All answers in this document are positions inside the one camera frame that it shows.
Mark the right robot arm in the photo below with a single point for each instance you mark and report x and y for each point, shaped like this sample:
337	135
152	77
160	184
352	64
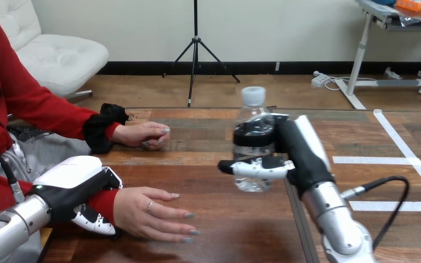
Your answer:
332	214

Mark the white power strip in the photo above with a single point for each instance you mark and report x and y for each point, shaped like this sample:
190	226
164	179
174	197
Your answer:
319	79

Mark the black tripod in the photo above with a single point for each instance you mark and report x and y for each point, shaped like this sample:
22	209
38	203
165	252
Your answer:
195	54

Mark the clear water bottle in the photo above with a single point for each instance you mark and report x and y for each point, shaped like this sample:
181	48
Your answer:
253	110

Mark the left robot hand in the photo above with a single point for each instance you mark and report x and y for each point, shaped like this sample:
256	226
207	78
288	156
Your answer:
69	192

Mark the orange thing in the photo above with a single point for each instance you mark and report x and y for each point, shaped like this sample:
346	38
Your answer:
415	4

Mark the person's body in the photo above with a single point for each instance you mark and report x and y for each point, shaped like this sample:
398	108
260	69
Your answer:
3	65

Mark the person's hand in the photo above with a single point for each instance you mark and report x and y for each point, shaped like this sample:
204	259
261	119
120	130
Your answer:
141	214
136	134

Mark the person's forearm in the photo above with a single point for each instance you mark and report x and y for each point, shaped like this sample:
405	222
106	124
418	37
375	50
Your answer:
69	116
103	203

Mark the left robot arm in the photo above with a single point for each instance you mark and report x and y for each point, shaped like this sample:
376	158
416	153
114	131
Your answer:
12	225

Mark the white desk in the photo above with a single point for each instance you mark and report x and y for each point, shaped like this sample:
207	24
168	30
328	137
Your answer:
359	54

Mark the foil sheet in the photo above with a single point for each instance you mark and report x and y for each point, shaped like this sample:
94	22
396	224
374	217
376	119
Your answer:
419	17

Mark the white cushioned chair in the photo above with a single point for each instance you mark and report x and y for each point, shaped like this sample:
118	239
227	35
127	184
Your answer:
58	58

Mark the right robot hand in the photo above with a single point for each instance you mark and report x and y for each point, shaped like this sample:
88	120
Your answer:
305	156

